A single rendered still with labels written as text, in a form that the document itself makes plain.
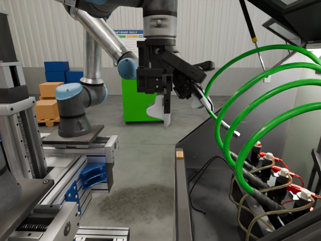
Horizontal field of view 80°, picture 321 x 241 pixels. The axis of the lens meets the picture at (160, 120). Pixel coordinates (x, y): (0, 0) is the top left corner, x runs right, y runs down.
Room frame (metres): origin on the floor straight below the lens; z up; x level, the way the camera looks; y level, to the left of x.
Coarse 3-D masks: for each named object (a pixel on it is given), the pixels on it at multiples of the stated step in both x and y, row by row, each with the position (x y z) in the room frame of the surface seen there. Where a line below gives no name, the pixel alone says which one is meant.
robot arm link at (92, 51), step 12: (84, 36) 0.96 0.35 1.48; (84, 48) 0.97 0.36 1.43; (96, 48) 0.97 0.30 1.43; (84, 60) 0.97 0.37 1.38; (96, 60) 0.97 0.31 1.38; (84, 72) 0.98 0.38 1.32; (96, 72) 0.98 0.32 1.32; (84, 84) 0.96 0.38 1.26; (96, 84) 0.97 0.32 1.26; (96, 96) 0.97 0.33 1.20
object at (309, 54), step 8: (256, 48) 0.63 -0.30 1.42; (264, 48) 0.62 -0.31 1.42; (272, 48) 0.61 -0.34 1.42; (280, 48) 0.61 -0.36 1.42; (288, 48) 0.60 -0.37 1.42; (296, 48) 0.59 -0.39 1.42; (240, 56) 0.64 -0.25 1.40; (312, 56) 0.58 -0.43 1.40; (320, 64) 0.57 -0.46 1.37; (216, 72) 0.67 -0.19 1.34; (208, 88) 0.67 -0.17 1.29; (208, 112) 0.67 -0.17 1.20
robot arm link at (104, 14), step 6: (60, 0) 0.49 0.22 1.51; (66, 0) 0.49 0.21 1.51; (72, 0) 0.49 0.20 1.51; (78, 0) 0.49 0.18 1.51; (84, 0) 0.49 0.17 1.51; (72, 6) 0.51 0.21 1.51; (78, 6) 0.50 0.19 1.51; (84, 6) 0.50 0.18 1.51; (90, 6) 0.50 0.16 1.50; (90, 12) 0.53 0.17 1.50; (96, 12) 0.51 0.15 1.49; (102, 12) 0.50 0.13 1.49; (108, 12) 0.50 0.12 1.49
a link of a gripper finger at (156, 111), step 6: (156, 96) 0.45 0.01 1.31; (162, 96) 0.44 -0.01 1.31; (156, 102) 0.45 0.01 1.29; (150, 108) 0.45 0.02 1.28; (156, 108) 0.45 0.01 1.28; (162, 108) 0.45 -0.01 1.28; (150, 114) 0.45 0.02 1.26; (156, 114) 0.45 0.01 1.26; (162, 114) 0.45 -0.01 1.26; (168, 114) 0.44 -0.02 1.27; (168, 120) 0.45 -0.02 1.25
